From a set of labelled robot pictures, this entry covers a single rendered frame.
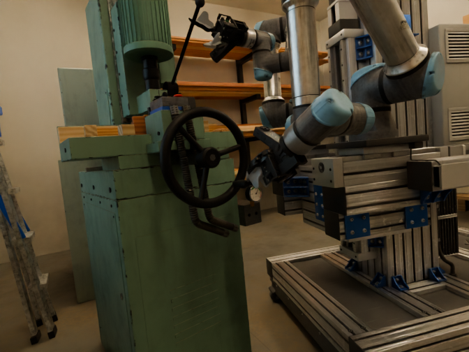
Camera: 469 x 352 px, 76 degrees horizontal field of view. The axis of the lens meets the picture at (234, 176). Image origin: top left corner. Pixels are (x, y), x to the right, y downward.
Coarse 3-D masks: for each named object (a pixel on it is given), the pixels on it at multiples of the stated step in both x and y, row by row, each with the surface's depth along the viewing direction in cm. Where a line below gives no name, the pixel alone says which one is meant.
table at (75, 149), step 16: (64, 144) 87; (80, 144) 82; (96, 144) 84; (112, 144) 87; (128, 144) 90; (144, 144) 93; (160, 144) 86; (176, 144) 89; (208, 144) 95; (224, 144) 110; (64, 160) 91; (80, 160) 95
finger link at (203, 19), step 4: (204, 12) 108; (200, 16) 110; (204, 16) 109; (208, 16) 109; (196, 20) 110; (200, 20) 111; (204, 20) 110; (208, 20) 110; (196, 24) 111; (200, 24) 111; (204, 24) 111; (208, 24) 111; (212, 24) 111; (204, 28) 111; (208, 28) 111
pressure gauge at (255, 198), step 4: (248, 188) 111; (252, 188) 110; (260, 188) 112; (248, 192) 110; (252, 192) 110; (256, 192) 112; (260, 192) 113; (248, 196) 110; (252, 196) 110; (256, 196) 112; (260, 196) 113; (252, 200) 110; (256, 200) 112; (252, 204) 113
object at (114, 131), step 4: (112, 128) 102; (116, 128) 103; (212, 128) 126; (216, 128) 127; (220, 128) 128; (224, 128) 129; (100, 132) 100; (104, 132) 100; (108, 132) 101; (112, 132) 102; (116, 132) 103
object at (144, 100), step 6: (150, 90) 105; (156, 90) 107; (162, 90) 108; (138, 96) 114; (144, 96) 109; (150, 96) 106; (138, 102) 115; (144, 102) 110; (150, 102) 106; (138, 108) 116; (144, 108) 111; (138, 114) 117; (144, 114) 116
